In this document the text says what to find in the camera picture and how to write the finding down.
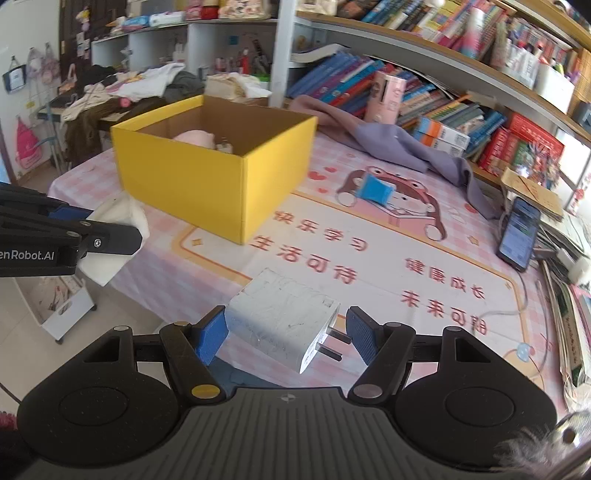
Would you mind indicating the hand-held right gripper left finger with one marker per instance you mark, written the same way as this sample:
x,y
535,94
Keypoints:
x,y
212,337

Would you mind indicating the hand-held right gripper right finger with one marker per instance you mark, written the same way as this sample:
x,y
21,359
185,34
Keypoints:
x,y
362,337

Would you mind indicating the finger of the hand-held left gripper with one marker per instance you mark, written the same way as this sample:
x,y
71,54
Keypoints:
x,y
111,240
69,213

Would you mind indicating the yellow cardboard box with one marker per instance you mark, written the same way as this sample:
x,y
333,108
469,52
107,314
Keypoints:
x,y
184,189

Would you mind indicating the pink plush pig toy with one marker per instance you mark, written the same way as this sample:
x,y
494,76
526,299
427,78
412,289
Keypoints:
x,y
196,138

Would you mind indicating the small white plug adapter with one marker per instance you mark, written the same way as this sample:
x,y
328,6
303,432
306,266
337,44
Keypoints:
x,y
225,146

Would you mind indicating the white storage cart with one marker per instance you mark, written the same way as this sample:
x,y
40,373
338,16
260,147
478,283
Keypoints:
x,y
64,314

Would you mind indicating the pink checked tablecloth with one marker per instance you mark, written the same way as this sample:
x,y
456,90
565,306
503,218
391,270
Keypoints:
x,y
415,286

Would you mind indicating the black side table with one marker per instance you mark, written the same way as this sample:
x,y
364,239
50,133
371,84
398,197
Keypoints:
x,y
53,110

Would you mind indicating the pile of clothes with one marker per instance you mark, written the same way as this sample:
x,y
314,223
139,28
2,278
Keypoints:
x,y
143,83

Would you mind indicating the red fuzzy clothing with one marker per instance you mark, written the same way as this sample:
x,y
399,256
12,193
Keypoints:
x,y
7,431

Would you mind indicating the black smartphone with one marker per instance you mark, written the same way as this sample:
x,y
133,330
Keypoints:
x,y
519,233

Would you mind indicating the cream fabric tissue box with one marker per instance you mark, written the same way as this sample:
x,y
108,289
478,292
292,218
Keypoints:
x,y
231,87

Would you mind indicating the purple cloth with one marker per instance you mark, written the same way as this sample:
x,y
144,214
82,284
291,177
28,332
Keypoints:
x,y
397,143

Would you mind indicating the grey fuzzy cloth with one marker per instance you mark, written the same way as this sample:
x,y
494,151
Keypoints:
x,y
531,450

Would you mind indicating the stack of books and papers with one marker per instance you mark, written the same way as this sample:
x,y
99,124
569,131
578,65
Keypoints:
x,y
572,332

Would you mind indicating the orange and blue boxes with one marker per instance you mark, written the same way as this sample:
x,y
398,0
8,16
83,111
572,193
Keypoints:
x,y
443,136

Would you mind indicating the brown paper envelopes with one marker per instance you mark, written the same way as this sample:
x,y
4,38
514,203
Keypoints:
x,y
531,194

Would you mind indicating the white power adapter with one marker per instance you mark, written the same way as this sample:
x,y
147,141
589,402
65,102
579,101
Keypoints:
x,y
579,270

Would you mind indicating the pink cylindrical gadget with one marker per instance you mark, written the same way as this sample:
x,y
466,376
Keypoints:
x,y
385,97

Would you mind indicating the red boxed book set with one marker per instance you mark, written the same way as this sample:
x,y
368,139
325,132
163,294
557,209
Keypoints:
x,y
508,143

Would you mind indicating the colourful acrylic figure stand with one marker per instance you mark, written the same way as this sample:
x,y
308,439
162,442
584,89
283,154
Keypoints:
x,y
535,164

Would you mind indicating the row of blue books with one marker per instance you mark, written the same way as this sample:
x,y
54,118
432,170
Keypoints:
x,y
332,78

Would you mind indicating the white bookshelf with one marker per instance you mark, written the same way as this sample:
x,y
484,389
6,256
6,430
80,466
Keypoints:
x,y
281,41

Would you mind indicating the white pen holder containers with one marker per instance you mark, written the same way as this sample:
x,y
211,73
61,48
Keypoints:
x,y
549,83

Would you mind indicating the row of colourful shelf books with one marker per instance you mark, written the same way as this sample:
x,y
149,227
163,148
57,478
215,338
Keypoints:
x,y
415,23

